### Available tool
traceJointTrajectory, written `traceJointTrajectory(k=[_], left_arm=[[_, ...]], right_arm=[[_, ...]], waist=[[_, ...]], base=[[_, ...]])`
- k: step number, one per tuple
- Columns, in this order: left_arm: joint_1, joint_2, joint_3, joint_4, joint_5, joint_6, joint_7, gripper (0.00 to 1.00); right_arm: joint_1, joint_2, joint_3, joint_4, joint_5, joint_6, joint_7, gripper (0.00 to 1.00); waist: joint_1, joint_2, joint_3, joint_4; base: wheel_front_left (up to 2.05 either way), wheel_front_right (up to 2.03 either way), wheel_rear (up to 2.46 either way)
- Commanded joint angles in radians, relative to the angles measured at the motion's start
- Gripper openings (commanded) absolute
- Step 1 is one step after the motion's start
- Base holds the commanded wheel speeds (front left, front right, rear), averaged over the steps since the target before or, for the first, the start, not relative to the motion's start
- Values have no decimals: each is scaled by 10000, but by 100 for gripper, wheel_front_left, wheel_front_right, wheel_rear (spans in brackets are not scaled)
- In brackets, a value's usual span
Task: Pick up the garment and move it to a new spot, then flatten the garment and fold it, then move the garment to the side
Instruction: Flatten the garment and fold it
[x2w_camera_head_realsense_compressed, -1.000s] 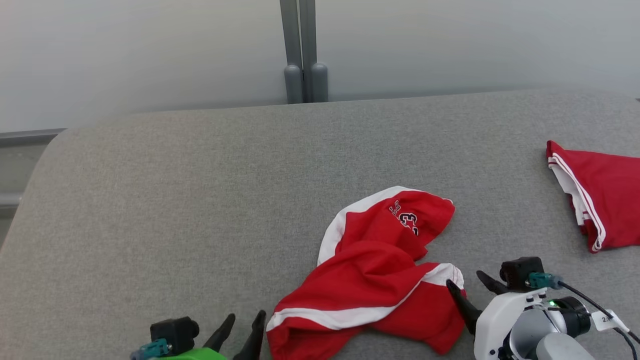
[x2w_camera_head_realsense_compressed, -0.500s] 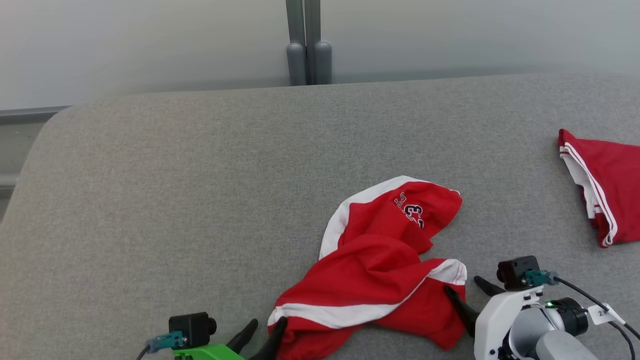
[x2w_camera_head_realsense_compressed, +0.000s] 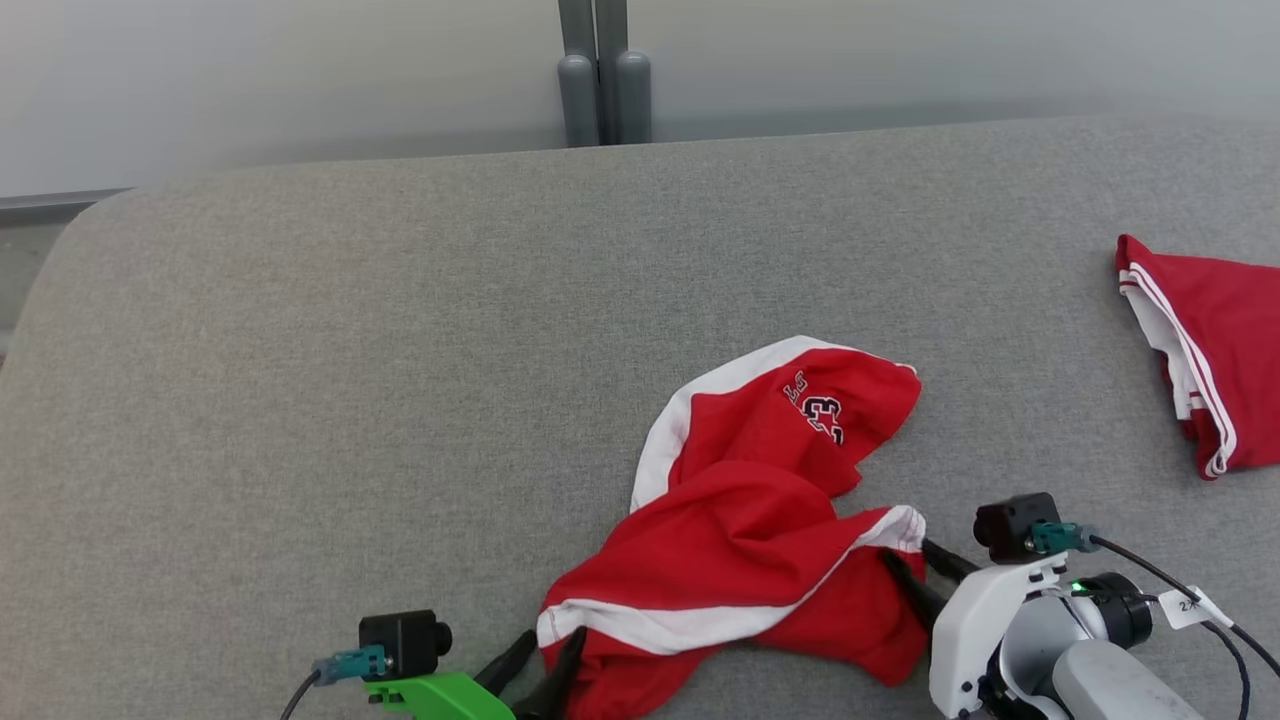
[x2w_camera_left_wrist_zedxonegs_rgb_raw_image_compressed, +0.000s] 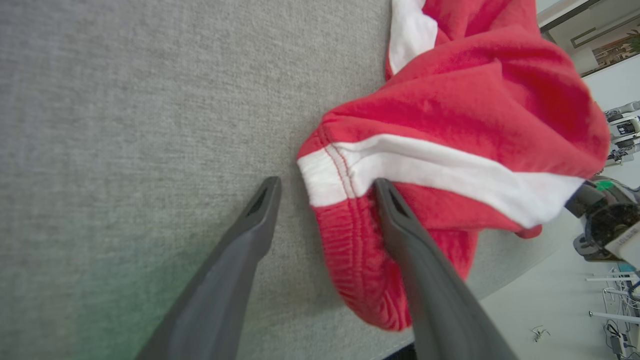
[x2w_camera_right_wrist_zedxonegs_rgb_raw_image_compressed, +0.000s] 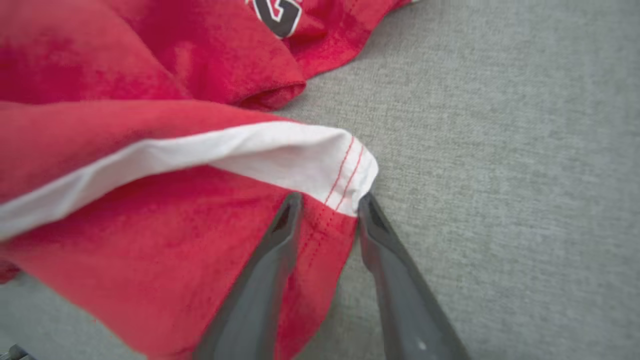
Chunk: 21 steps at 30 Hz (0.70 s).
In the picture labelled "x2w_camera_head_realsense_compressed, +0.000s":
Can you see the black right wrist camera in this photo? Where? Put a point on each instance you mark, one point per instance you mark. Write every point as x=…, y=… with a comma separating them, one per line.
x=1010, y=525

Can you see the grey double vertical post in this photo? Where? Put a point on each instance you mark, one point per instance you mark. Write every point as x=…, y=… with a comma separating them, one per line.
x=605, y=90

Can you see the red jersey with white sleeves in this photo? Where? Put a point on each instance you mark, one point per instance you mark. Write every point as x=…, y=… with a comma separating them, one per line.
x=1230, y=350

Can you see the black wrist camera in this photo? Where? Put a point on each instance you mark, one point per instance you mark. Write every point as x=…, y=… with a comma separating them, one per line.
x=400, y=640
x=1010, y=525

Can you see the grey fabric sofa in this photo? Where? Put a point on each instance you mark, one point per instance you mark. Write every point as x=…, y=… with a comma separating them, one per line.
x=350, y=400

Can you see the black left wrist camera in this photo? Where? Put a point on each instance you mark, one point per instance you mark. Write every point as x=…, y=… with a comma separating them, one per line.
x=400, y=640

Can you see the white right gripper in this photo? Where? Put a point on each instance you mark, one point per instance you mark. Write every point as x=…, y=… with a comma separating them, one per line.
x=970, y=640

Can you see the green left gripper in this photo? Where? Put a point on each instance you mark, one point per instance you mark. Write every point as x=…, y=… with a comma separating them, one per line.
x=450, y=700

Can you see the red shorts with white bands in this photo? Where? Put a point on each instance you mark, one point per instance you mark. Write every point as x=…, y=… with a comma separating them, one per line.
x=740, y=530

